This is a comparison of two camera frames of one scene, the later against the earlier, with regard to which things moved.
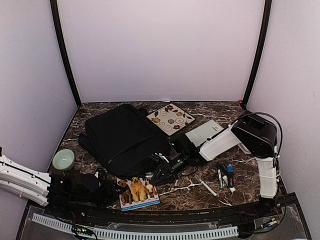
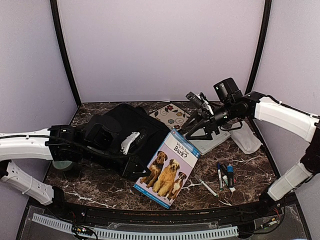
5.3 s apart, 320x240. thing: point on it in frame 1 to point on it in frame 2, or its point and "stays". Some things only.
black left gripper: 109,192 to 129,171
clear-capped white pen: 208,188 stays
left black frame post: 55,10 stays
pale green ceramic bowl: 63,159 stays
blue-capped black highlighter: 230,170 stays
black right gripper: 168,172 to 203,124
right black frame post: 265,27 stays
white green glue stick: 225,178 stays
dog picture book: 138,193 to 169,168
